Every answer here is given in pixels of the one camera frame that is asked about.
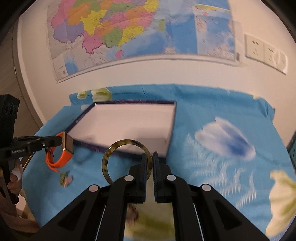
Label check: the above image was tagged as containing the tortoiseshell bangle bracelet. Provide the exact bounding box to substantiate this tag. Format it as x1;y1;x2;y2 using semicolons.
101;139;153;185

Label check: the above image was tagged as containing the orange smartwatch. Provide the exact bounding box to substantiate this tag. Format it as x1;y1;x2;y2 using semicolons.
45;132;74;173

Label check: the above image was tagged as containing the left hand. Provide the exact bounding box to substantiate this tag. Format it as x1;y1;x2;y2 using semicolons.
8;159;23;195

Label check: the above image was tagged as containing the white tray with navy rim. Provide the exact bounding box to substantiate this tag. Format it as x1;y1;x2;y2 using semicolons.
66;100;177;158

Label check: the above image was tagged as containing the blue floral bedsheet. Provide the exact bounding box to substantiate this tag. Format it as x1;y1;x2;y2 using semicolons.
23;84;295;240

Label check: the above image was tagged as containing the colourful wall map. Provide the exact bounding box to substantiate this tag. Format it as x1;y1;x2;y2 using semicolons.
48;1;237;82

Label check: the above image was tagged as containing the white wall socket panel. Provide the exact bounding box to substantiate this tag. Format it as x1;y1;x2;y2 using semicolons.
244;34;288;75

